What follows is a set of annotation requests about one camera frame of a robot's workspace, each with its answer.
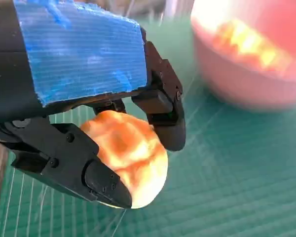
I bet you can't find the long toy bread loaf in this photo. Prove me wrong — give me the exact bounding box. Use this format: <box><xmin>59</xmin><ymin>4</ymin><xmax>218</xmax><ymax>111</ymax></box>
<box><xmin>212</xmin><ymin>19</ymin><xmax>293</xmax><ymax>75</ymax></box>

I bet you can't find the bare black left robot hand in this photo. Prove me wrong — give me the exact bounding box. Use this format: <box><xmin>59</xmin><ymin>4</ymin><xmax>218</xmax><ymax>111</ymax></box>
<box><xmin>0</xmin><ymin>0</ymin><xmax>187</xmax><ymax>210</ymax></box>

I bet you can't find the round toy bread bun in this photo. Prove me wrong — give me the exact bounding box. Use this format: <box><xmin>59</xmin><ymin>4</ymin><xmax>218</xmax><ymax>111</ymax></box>
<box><xmin>79</xmin><ymin>110</ymin><xmax>169</xmax><ymax>210</ymax></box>

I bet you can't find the green cutting mat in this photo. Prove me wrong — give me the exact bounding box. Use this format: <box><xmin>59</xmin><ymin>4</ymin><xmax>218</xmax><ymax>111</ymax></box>
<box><xmin>0</xmin><ymin>14</ymin><xmax>296</xmax><ymax>237</ymax></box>

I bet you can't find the pink bowl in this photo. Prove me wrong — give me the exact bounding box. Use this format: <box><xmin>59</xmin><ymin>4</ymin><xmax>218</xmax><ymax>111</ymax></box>
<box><xmin>190</xmin><ymin>0</ymin><xmax>296</xmax><ymax>113</ymax></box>

